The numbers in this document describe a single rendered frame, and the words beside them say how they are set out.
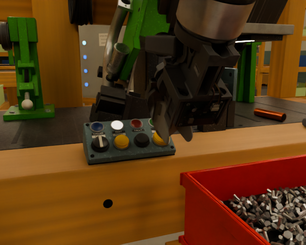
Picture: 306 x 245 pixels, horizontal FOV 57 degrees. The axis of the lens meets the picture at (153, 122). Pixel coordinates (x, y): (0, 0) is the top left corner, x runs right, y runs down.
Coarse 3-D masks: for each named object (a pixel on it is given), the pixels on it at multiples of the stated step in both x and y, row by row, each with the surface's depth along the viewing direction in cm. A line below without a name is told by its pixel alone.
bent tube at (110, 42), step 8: (120, 0) 70; (128, 0) 72; (120, 8) 70; (128, 8) 70; (120, 16) 73; (112, 24) 75; (120, 24) 75; (112, 32) 77; (112, 40) 77; (112, 48) 78; (104, 56) 77; (104, 64) 75; (104, 72) 73; (104, 80) 71
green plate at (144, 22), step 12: (144, 0) 64; (156, 0) 66; (144, 12) 64; (156, 12) 66; (132, 24) 68; (144, 24) 66; (156, 24) 67; (168, 24) 68; (132, 36) 66; (144, 36) 67
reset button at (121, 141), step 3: (120, 135) 47; (123, 135) 47; (117, 138) 46; (120, 138) 46; (123, 138) 47; (126, 138) 47; (117, 141) 46; (120, 141) 46; (123, 141) 46; (126, 141) 46; (117, 144) 46; (120, 144) 46; (123, 144) 46; (126, 144) 46; (120, 147) 46; (123, 147) 46
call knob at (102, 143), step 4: (100, 136) 46; (96, 140) 45; (100, 140) 45; (104, 140) 46; (92, 144) 45; (96, 144) 45; (100, 144) 45; (104, 144) 45; (108, 144) 46; (96, 148) 45; (100, 148) 45; (104, 148) 45
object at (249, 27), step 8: (248, 24) 54; (256, 24) 54; (264, 24) 55; (272, 24) 55; (280, 24) 56; (248, 32) 54; (256, 32) 55; (264, 32) 55; (272, 32) 56; (280, 32) 56; (288, 32) 57; (240, 40) 60; (248, 40) 59; (256, 40) 59; (264, 40) 59; (272, 40) 59; (280, 40) 59
